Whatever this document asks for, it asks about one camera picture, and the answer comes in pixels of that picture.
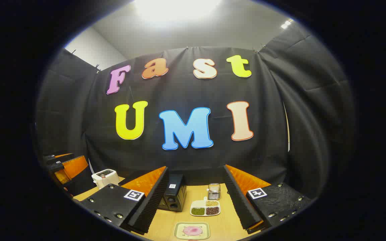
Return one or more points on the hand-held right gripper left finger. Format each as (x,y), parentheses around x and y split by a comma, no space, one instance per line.
(152,204)

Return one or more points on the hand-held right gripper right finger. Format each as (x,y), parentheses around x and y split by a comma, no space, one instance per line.
(238,201)

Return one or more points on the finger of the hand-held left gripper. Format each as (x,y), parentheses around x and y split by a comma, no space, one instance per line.
(59,158)
(77,184)

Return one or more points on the black electric oven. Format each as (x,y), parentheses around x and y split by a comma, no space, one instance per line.
(174,197)

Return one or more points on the cream square plate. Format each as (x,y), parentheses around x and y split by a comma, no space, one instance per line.
(179,231)

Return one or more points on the pink round food slice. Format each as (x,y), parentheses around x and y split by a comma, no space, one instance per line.
(193,230)

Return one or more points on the glass toothpick holder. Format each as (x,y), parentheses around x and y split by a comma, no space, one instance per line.
(214,191)

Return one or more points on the yellow soybeans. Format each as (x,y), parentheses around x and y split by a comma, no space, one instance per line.
(212,203)

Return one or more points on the dark red beans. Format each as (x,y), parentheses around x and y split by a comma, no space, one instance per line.
(212,210)

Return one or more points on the white toaster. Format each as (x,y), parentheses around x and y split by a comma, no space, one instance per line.
(104,177)

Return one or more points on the white divided dish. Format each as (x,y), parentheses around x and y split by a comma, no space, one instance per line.
(203,205)

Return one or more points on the green mung beans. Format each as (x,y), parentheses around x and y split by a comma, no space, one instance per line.
(198,211)

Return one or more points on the black backdrop cloth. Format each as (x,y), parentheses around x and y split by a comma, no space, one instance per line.
(186,90)

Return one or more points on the ceiling light panel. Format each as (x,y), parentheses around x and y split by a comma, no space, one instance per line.
(176,8)
(286,23)

